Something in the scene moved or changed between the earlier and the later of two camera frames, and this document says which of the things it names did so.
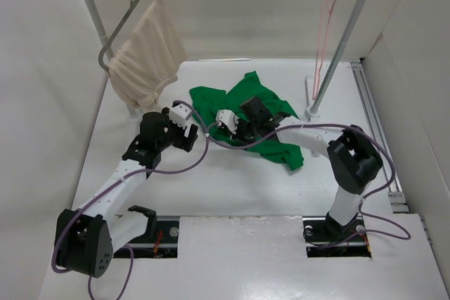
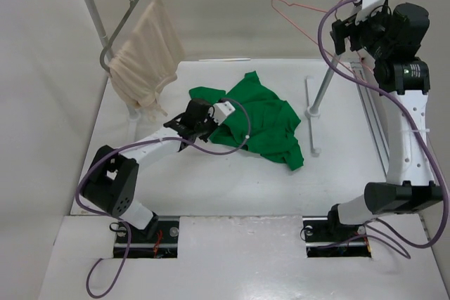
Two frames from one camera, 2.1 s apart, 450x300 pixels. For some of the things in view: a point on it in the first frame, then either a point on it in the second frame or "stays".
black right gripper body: x=247 y=131 → x=370 y=34
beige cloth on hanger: x=150 y=59 stays
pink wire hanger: x=326 y=12 → x=317 y=7
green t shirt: x=207 y=102 stays
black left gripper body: x=174 y=133 → x=205 y=128
